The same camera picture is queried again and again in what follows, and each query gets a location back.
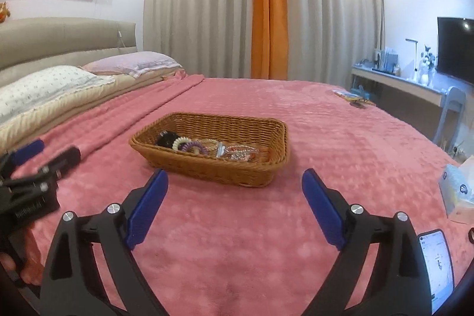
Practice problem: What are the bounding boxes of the cream quilt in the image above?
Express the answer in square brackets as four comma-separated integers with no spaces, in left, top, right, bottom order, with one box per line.
[1,67,186,152]

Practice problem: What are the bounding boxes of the woven wicker basket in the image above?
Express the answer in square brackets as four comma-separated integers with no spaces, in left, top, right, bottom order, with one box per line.
[129,112,290,188]

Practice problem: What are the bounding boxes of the smartphone with lit screen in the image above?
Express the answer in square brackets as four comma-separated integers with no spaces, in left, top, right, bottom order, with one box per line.
[419,229,455,315]

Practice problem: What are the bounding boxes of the white desk lamp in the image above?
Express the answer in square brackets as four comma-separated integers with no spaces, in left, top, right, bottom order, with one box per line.
[406,39,419,82]

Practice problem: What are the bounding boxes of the person's left hand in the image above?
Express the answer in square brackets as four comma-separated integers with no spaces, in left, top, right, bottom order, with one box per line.
[1,225,44,285]

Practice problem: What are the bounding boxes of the orange curtain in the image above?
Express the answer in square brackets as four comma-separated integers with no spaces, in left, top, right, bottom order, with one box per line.
[251,0,289,80]

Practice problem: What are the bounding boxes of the tissue pack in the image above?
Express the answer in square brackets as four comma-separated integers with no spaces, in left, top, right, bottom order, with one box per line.
[439,156,474,225]

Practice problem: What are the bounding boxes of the beige padded headboard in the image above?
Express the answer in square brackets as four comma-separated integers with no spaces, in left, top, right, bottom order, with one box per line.
[1,17,137,86]

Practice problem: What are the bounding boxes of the beige curtain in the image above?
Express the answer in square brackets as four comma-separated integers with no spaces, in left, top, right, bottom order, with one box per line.
[143,0,385,86]

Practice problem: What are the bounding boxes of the white wall desk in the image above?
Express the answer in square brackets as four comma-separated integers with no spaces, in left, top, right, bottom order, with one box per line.
[350,64,448,143]

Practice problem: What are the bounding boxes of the orange plush toy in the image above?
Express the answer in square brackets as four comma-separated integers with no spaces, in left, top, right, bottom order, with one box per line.
[0,2,10,23]

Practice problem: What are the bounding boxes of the black television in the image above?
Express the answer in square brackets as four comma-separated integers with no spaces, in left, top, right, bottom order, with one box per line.
[436,17,474,84]

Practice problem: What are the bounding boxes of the black wrist watch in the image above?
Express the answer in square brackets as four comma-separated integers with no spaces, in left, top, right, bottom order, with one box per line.
[154,131,180,149]

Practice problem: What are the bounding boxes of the pink plush blanket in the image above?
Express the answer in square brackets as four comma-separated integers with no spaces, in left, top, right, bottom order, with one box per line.
[19,75,473,315]

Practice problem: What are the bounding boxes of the silver hair clip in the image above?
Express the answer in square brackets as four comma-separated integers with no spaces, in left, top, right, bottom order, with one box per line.
[216,142,226,158]

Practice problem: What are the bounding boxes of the blue-grey chair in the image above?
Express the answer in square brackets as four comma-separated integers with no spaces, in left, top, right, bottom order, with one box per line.
[432,86,468,150]

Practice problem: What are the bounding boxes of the white floral pillow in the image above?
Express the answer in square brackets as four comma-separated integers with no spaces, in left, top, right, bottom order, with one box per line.
[1,65,115,124]

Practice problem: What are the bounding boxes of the items on bed corner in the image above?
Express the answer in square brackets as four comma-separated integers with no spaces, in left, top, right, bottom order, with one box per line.
[333,90,375,109]

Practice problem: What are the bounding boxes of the cream spiral hair tie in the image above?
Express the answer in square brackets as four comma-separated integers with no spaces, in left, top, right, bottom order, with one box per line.
[172,136,194,153]

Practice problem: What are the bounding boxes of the red braided cord bracelet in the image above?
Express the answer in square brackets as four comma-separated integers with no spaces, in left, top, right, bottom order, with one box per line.
[225,144,269,163]

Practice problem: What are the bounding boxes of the purple spiral hair tie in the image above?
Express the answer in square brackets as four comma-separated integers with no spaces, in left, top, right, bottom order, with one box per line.
[181,140,211,157]

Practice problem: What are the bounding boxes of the lilac pillow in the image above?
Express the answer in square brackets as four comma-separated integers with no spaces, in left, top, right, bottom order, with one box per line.
[82,51,182,78]

